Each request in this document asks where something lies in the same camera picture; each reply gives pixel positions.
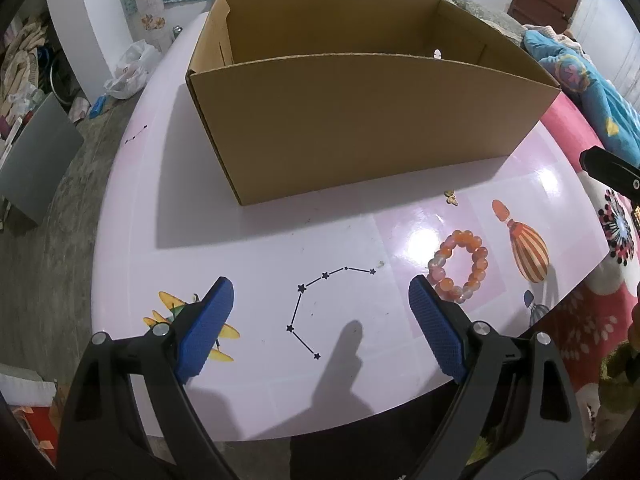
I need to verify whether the pile of clothes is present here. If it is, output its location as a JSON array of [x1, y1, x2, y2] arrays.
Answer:
[[0, 15, 56, 131]]

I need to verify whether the blue printed blanket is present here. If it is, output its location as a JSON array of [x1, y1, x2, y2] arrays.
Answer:
[[522, 27, 640, 168]]

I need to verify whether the green fluffy cloth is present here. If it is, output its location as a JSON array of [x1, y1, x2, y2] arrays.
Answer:
[[600, 300, 640, 411]]

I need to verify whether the grey board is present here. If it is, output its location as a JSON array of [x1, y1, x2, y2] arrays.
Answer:
[[0, 92, 85, 226]]

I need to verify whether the bicycle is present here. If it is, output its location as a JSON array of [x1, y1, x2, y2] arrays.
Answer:
[[37, 45, 81, 106]]

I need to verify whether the orange bead bracelet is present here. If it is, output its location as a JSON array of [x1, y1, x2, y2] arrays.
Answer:
[[426, 230, 489, 303]]

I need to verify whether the grey fuzzy blanket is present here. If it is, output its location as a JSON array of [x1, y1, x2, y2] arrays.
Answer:
[[415, 0, 526, 31]]

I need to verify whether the brown cardboard box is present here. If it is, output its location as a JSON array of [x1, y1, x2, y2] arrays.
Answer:
[[185, 0, 562, 207]]

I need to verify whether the red gift bag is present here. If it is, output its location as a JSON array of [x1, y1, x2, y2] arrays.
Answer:
[[10, 385, 66, 466]]

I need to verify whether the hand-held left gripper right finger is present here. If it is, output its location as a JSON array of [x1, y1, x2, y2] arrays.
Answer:
[[408, 275, 588, 480]]

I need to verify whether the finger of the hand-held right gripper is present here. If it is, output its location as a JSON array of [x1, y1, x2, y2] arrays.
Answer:
[[580, 146, 640, 196]]

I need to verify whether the pink floral blanket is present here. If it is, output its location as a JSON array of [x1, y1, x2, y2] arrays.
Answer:
[[390, 0, 640, 396]]

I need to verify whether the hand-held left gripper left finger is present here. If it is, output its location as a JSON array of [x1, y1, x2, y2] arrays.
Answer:
[[56, 276, 236, 480]]

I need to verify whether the white plastic bag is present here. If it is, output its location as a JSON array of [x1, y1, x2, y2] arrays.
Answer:
[[104, 40, 162, 100]]

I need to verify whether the floral wall hanging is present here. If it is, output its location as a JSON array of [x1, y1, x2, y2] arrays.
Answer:
[[131, 0, 166, 33]]

